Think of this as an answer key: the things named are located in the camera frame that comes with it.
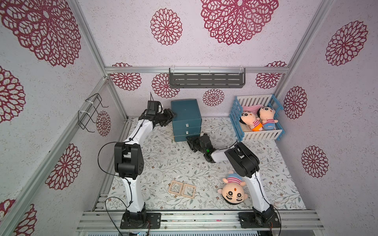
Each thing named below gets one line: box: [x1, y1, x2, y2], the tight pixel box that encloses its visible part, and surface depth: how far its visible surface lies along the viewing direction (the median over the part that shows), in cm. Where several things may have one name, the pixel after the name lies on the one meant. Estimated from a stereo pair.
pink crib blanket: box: [242, 104, 264, 115], surface depth 115 cm
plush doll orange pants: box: [252, 122, 263, 132], surface depth 103 cm
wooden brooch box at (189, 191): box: [182, 183, 196, 199], surface depth 85 cm
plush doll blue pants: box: [256, 106, 279, 130], surface depth 103 cm
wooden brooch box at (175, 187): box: [168, 180, 184, 196], surface depth 86 cm
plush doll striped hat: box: [217, 170, 249, 205], surface depth 77 cm
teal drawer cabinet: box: [170, 98, 202, 143], surface depth 96 cm
